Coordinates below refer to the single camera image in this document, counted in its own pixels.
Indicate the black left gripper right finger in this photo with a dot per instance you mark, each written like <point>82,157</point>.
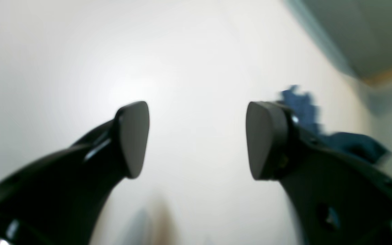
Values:
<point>339,199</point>

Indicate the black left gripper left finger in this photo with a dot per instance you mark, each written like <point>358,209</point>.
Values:
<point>57,199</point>

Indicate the dark navy t-shirt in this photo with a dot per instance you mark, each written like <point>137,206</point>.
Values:
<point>359,146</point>

